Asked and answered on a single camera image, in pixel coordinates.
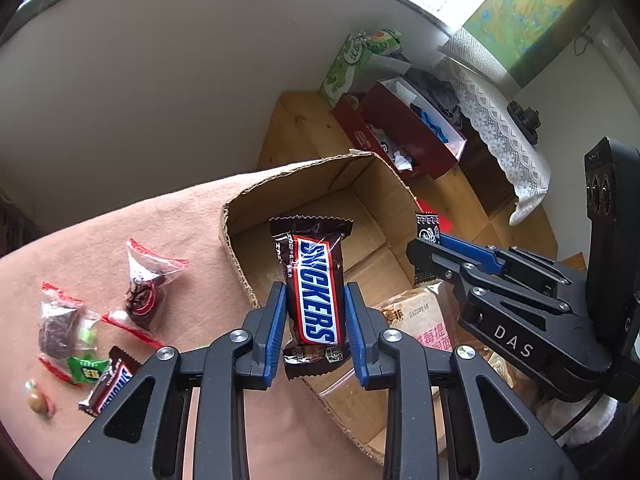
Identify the round yellow candy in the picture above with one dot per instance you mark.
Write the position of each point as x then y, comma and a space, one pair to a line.
37, 397

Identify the white lace cloth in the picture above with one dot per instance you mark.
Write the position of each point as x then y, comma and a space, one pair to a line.
495, 115

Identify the small brown chocolate bar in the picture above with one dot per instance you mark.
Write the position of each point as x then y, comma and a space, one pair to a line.
107, 385

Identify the grey crumpled cloth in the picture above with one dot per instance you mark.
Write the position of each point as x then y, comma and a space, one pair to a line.
435, 92

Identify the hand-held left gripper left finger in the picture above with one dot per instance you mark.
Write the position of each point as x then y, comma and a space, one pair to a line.
276, 320

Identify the large dark red open box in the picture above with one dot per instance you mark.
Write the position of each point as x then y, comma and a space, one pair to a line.
415, 145

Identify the green tissue box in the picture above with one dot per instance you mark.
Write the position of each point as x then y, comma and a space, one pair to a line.
345, 70

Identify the beige pastry packet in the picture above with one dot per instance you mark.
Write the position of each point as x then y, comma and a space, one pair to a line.
425, 317

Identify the large brown chocolate bar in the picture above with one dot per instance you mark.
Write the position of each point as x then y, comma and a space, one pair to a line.
315, 290

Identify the dark figurine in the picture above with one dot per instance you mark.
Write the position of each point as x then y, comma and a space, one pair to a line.
525, 120

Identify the red-edged clear dark cake packet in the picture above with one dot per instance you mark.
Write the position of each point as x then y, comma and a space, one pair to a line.
57, 330

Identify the cardboard box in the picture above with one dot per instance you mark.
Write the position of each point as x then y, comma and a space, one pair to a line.
360, 200

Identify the red-edged clear plum packet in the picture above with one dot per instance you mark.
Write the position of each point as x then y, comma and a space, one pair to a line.
145, 285

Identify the small black patterned snack packet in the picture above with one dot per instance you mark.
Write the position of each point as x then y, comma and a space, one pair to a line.
428, 230

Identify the blue plastic pieces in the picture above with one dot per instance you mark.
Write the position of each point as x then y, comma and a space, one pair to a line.
430, 120

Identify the dark green candy packet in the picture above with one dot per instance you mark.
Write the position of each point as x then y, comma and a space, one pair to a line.
87, 370

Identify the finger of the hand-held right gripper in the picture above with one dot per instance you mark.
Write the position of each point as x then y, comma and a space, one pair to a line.
435, 260
467, 247

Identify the small red box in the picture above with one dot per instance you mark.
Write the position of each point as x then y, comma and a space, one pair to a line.
357, 130

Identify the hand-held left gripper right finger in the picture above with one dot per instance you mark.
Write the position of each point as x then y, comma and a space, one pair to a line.
354, 325

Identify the green and yellow painting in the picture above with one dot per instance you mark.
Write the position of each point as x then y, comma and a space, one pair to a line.
530, 5

